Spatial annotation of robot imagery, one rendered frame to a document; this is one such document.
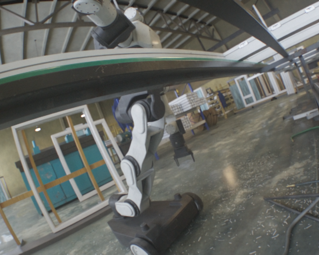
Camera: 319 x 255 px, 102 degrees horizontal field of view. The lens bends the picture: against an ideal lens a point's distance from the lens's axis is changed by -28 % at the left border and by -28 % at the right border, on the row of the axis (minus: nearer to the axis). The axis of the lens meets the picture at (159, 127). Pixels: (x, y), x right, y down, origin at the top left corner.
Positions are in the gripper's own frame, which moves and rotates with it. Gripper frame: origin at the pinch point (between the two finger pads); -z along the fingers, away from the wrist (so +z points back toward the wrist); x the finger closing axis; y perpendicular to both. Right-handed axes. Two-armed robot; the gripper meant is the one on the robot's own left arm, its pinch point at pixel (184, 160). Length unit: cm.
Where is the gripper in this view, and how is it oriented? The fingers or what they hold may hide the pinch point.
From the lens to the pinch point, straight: 116.9
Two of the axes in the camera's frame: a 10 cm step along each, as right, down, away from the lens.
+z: -3.7, -9.2, -1.0
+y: 2.8, -2.1, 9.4
